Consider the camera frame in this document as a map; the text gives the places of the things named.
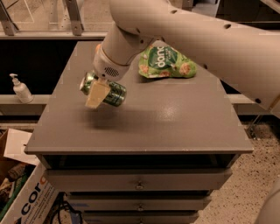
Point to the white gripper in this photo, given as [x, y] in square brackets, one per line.
[107, 67]

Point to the green soda can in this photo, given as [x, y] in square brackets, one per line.
[115, 97]

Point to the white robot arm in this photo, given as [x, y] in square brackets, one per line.
[246, 58]

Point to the orange fruit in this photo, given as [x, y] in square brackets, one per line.
[97, 48]

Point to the green snack bag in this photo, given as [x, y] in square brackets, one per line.
[165, 62]

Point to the white pump bottle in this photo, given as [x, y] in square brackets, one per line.
[21, 90]

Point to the grey drawer cabinet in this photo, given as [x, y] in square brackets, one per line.
[179, 137]

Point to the white paper sheet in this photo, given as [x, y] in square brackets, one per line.
[15, 147]

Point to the top drawer knob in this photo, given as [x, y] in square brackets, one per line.
[139, 185]

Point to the drawer knob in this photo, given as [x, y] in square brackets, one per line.
[139, 185]
[140, 208]

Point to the white cardboard box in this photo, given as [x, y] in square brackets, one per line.
[30, 201]

